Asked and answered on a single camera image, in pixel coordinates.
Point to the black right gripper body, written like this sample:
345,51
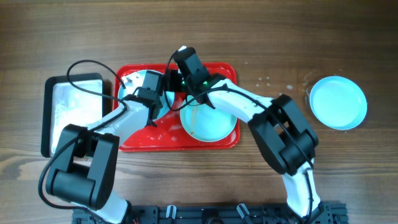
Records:
173,83

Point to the white plate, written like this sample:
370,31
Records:
136,79
206,124
338,103

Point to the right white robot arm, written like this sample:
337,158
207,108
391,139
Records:
284,137

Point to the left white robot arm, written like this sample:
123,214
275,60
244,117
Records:
80,175

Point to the red plastic tray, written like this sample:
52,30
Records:
169,135

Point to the black soapy water tray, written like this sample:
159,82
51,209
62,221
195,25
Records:
64,104

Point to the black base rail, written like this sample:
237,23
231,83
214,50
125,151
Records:
326,212

